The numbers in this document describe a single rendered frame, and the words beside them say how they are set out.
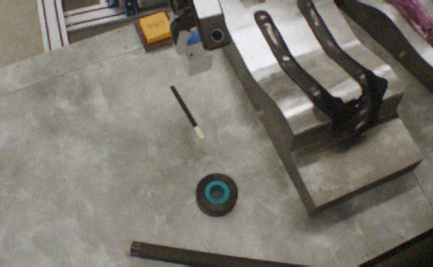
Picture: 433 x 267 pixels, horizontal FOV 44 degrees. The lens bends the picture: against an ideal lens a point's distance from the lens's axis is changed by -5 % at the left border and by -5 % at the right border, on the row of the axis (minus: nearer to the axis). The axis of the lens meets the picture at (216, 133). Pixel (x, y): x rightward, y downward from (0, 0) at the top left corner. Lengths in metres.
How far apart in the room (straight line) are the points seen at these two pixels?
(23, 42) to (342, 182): 1.58
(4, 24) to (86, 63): 1.20
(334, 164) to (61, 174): 0.54
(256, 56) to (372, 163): 0.32
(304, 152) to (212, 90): 0.25
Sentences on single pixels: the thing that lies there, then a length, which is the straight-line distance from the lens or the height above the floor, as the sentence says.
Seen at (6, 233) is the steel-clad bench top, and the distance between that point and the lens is 1.14.
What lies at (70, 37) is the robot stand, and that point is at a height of 0.21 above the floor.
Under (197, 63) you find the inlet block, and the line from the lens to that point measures 1.09.
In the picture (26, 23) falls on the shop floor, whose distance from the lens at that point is 2.40.
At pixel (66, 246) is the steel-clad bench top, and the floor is 0.80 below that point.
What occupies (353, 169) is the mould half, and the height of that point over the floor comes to 0.86.
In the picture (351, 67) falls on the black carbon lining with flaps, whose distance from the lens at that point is 1.17.
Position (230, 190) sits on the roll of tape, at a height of 0.84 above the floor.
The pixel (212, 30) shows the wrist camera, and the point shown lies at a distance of 0.93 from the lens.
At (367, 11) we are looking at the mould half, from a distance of 1.34.
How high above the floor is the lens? 1.85
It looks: 64 degrees down
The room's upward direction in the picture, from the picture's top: 8 degrees clockwise
